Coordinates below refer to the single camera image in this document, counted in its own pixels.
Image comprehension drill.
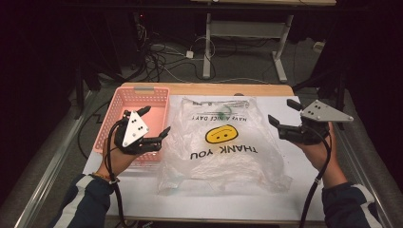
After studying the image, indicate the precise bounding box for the clear smiley plastic bag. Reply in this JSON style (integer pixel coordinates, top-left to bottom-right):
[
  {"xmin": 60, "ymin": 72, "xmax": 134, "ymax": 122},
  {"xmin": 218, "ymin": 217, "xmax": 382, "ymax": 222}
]
[{"xmin": 157, "ymin": 96, "xmax": 293, "ymax": 196}]

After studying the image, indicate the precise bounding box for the metal floor rail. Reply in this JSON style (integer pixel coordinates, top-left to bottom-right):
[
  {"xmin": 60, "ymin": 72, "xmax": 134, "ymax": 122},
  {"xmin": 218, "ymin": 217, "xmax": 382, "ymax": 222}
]
[
  {"xmin": 319, "ymin": 94, "xmax": 398, "ymax": 228},
  {"xmin": 13, "ymin": 90, "xmax": 97, "ymax": 228}
]

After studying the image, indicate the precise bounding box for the bundle of floor cables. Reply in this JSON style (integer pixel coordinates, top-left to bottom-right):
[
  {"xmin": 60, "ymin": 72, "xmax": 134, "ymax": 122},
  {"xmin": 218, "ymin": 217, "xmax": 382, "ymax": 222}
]
[{"xmin": 136, "ymin": 22, "xmax": 218, "ymax": 84}]

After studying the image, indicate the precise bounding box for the pink plastic basket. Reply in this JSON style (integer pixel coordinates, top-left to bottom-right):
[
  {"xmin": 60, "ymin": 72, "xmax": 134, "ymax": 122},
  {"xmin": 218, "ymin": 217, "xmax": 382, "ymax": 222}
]
[{"xmin": 93, "ymin": 85, "xmax": 171, "ymax": 167}]

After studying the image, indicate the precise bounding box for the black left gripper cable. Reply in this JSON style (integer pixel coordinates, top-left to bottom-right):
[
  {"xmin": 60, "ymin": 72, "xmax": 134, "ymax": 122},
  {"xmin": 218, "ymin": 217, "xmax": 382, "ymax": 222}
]
[{"xmin": 104, "ymin": 117, "xmax": 131, "ymax": 228}]

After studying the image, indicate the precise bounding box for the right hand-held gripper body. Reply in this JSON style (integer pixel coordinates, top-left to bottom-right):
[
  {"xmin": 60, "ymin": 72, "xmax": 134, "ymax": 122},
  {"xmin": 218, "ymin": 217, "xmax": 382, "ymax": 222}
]
[{"xmin": 278, "ymin": 99, "xmax": 355, "ymax": 146}]

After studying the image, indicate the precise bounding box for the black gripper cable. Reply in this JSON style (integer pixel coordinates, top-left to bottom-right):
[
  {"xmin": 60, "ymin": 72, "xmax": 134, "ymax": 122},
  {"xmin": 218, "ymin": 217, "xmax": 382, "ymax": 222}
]
[
  {"xmin": 104, "ymin": 117, "xmax": 131, "ymax": 228},
  {"xmin": 298, "ymin": 131, "xmax": 333, "ymax": 228}
]

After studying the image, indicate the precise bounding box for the person's right hand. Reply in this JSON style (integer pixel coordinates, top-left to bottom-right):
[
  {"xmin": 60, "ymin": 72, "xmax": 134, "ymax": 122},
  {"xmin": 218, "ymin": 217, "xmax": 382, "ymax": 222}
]
[{"xmin": 294, "ymin": 121, "xmax": 338, "ymax": 179}]

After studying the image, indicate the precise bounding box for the black floor cable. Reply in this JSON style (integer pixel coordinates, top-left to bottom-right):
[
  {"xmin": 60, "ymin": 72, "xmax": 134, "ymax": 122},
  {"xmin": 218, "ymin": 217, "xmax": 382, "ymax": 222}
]
[{"xmin": 77, "ymin": 100, "xmax": 112, "ymax": 160}]

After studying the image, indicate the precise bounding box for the person's left hand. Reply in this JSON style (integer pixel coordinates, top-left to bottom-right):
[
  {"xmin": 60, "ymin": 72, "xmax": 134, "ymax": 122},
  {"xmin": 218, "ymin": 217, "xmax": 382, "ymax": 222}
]
[{"xmin": 102, "ymin": 138, "xmax": 145, "ymax": 184}]

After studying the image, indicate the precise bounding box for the black stand leg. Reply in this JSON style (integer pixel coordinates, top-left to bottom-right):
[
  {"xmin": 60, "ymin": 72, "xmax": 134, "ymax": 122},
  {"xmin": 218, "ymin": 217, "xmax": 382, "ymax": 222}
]
[
  {"xmin": 293, "ymin": 67, "xmax": 347, "ymax": 131},
  {"xmin": 73, "ymin": 61, "xmax": 103, "ymax": 121}
]

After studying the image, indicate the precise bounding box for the white desk frame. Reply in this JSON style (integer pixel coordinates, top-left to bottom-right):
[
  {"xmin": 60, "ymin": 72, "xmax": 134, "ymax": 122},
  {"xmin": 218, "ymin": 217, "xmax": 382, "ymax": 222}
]
[{"xmin": 189, "ymin": 0, "xmax": 337, "ymax": 84}]

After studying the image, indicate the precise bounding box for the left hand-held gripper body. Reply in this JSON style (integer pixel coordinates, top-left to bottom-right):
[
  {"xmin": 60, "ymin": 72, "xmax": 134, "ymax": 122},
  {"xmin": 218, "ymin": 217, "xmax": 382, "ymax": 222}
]
[{"xmin": 113, "ymin": 108, "xmax": 164, "ymax": 156}]

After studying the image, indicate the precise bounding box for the white table mat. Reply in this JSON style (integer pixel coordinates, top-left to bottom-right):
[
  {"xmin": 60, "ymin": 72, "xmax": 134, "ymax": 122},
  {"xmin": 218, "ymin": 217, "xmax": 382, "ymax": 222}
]
[{"xmin": 81, "ymin": 94, "xmax": 327, "ymax": 223}]

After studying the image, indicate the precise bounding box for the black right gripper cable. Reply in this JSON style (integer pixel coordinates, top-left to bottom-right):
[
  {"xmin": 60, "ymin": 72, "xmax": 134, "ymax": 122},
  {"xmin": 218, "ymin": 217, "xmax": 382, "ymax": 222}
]
[{"xmin": 298, "ymin": 131, "xmax": 333, "ymax": 228}]

